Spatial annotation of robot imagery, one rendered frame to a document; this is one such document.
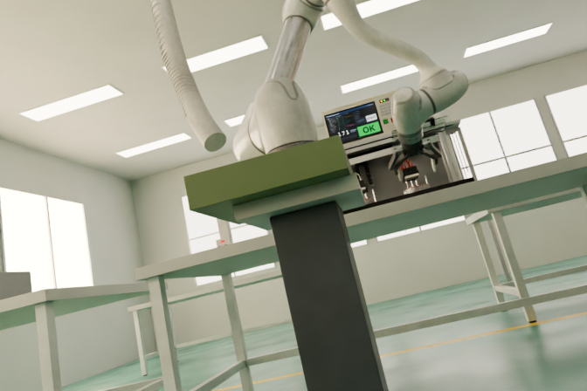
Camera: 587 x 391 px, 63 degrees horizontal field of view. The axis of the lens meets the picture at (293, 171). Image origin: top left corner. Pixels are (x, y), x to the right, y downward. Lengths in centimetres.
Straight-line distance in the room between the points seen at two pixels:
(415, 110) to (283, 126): 52
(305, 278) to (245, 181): 30
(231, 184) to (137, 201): 878
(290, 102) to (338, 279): 49
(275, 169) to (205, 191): 18
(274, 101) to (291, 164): 28
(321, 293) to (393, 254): 731
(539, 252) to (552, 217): 62
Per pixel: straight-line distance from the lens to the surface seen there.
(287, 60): 169
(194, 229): 930
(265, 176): 112
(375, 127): 234
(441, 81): 171
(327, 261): 123
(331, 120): 237
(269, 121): 133
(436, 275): 855
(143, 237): 975
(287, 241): 124
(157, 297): 213
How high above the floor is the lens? 51
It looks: 14 degrees up
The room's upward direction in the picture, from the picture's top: 13 degrees counter-clockwise
